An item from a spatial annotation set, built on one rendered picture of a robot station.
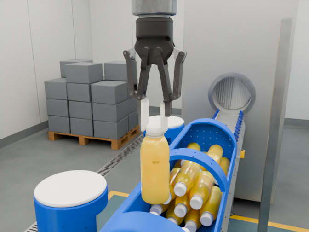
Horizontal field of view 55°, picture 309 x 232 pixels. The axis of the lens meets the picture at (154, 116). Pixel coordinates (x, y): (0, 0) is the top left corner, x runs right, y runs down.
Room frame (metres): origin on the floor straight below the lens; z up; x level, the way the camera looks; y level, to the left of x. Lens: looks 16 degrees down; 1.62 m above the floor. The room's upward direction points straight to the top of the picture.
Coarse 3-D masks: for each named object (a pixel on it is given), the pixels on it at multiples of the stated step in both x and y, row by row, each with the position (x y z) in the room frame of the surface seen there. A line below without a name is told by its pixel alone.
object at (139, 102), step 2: (134, 90) 0.63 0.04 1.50; (136, 90) 0.64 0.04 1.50; (134, 92) 0.62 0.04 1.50; (136, 92) 0.62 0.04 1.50; (136, 94) 0.62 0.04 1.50; (134, 96) 0.62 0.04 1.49; (136, 96) 0.62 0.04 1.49; (144, 96) 0.63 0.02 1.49; (136, 98) 0.62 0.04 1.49; (142, 98) 0.62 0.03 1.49; (144, 98) 0.63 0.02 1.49; (138, 100) 0.62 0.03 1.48; (140, 100) 0.62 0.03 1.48; (138, 102) 0.62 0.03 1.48; (140, 102) 0.62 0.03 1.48; (138, 104) 0.62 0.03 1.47; (140, 104) 0.62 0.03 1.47; (138, 106) 0.62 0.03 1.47; (140, 106) 0.62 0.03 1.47; (138, 108) 0.62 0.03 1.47; (140, 108) 0.62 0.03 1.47; (138, 110) 0.62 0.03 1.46; (140, 110) 0.62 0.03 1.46; (138, 112) 0.62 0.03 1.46; (140, 112) 0.62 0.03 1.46; (140, 114) 0.62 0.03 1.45
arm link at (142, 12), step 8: (136, 0) 0.59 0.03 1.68; (144, 0) 0.58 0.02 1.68; (152, 0) 0.57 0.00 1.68; (160, 0) 0.57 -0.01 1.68; (168, 0) 0.58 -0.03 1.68; (176, 0) 0.60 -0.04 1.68; (136, 8) 0.59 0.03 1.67; (144, 8) 0.58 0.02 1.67; (152, 8) 0.57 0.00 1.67; (160, 8) 0.57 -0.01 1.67; (168, 8) 0.58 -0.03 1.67; (176, 8) 0.60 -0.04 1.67; (144, 16) 0.59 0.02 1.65; (152, 16) 0.59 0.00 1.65; (160, 16) 0.59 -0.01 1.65; (168, 16) 0.60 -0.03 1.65
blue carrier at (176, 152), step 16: (192, 128) 1.35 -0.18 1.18; (208, 128) 1.33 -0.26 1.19; (224, 128) 1.26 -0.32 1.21; (176, 144) 1.05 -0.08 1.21; (208, 144) 1.33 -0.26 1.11; (224, 144) 1.30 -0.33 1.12; (176, 160) 1.28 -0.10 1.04; (192, 160) 0.89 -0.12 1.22; (208, 160) 0.90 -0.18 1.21; (224, 176) 0.90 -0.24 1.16; (224, 192) 0.85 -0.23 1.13; (128, 208) 0.63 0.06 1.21; (144, 208) 0.89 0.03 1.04; (224, 208) 0.80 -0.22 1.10; (112, 224) 0.56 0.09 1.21; (128, 224) 0.54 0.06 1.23; (144, 224) 0.54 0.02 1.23; (160, 224) 0.54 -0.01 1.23; (176, 224) 0.56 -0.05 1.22
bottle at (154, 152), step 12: (144, 144) 0.60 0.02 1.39; (156, 144) 0.59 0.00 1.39; (144, 156) 0.59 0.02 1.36; (156, 156) 0.58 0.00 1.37; (168, 156) 0.60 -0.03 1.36; (144, 168) 0.59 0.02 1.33; (156, 168) 0.59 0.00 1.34; (168, 168) 0.60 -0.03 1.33; (144, 180) 0.59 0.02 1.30; (156, 180) 0.58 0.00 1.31; (168, 180) 0.60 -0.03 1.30; (144, 192) 0.60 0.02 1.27; (156, 192) 0.59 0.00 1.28; (168, 192) 0.61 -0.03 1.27
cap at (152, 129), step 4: (148, 124) 0.62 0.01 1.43; (152, 124) 0.62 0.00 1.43; (156, 124) 0.62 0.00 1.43; (148, 128) 0.60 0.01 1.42; (152, 128) 0.60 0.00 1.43; (156, 128) 0.60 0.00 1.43; (160, 128) 0.60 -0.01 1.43; (148, 132) 0.60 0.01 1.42; (152, 132) 0.60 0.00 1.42; (156, 132) 0.60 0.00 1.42; (160, 132) 0.60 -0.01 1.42
